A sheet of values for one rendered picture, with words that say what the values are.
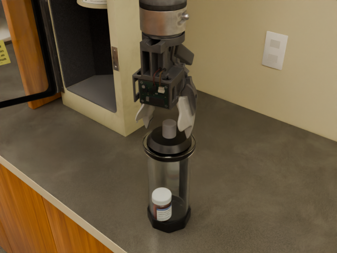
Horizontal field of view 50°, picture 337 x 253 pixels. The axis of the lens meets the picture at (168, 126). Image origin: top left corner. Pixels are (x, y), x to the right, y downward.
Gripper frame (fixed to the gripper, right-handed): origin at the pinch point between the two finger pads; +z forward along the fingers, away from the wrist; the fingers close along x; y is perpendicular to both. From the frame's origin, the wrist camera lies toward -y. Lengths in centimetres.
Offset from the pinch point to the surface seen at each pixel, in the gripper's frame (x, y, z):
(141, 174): -12.7, -10.9, 25.9
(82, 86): -48, -36, 18
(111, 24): -26.8, -25.0, -9.6
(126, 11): -23.9, -28.3, -12.6
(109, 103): -33.2, -29.7, 18.2
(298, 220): 28.8, -11.0, 26.0
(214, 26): -10, -65, 1
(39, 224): -49, -3, 54
